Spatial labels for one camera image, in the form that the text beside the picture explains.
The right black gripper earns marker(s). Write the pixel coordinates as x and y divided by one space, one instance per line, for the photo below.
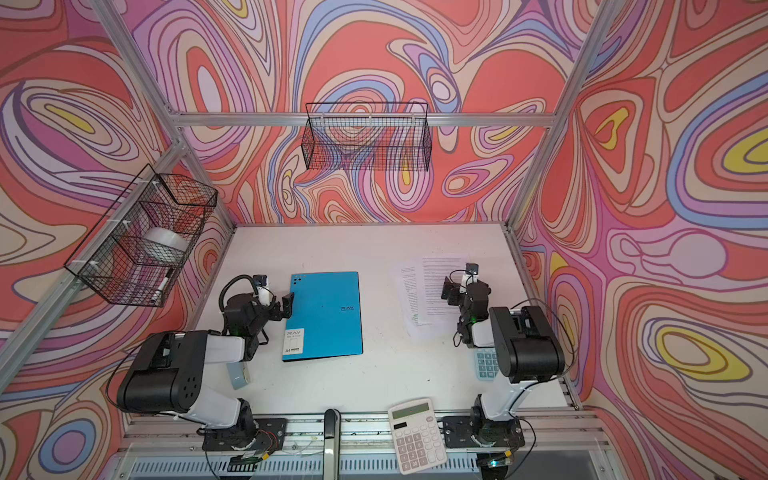
455 292

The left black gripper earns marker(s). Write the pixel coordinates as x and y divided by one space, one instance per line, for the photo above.
285 311

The paper sheet with green highlight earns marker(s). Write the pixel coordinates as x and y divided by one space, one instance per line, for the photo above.
407 285

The blue clip folder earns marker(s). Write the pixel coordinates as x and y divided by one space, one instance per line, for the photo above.
326 317

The printed paper sheet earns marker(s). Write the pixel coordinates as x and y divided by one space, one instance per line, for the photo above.
433 270

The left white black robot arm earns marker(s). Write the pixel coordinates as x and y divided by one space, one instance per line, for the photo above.
166 377

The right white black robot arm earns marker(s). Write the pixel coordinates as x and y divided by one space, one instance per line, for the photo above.
527 354

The teal calculator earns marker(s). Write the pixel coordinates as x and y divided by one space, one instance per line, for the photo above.
486 364

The black white marker pen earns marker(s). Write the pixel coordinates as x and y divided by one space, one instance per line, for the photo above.
159 292

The white desktop calculator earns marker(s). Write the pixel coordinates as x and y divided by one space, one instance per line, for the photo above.
418 440

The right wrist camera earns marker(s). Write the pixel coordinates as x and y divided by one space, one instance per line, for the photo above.
472 269

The black centre post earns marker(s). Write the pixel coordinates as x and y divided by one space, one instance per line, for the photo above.
331 446

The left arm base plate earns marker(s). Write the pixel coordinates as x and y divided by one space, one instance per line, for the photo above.
267 436

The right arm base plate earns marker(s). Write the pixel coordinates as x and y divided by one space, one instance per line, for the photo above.
471 432

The black wire basket left wall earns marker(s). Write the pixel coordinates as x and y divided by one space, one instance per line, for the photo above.
119 265

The black wire basket wall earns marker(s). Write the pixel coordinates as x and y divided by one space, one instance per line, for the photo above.
119 265
367 136

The black wire basket back wall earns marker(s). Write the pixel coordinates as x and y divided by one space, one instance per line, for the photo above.
367 136

